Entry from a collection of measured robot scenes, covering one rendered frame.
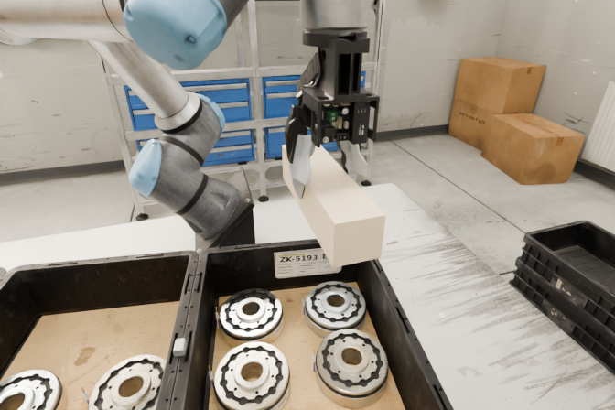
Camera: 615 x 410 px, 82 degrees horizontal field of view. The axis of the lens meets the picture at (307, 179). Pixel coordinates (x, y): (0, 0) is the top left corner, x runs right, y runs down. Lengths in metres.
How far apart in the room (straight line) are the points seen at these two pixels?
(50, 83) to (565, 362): 3.28
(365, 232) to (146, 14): 0.30
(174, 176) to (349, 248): 0.51
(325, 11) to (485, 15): 3.83
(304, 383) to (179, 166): 0.51
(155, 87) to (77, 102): 2.54
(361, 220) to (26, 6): 0.43
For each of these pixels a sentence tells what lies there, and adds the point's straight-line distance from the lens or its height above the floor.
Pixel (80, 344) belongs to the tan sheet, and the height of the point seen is 0.83.
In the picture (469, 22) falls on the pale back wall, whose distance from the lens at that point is 4.08.
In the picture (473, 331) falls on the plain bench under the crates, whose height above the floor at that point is 0.70.
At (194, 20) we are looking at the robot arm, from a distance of 0.33.
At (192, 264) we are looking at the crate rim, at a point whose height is 0.93.
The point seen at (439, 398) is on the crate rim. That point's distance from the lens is 0.50.
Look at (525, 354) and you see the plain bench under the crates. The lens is 0.88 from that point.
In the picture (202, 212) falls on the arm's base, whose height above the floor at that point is 0.88.
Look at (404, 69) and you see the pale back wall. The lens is 3.74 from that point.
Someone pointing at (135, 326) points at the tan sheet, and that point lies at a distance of 0.71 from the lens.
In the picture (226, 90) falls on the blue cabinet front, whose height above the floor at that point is 0.82.
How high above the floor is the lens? 1.32
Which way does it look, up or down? 27 degrees down
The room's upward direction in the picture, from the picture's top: straight up
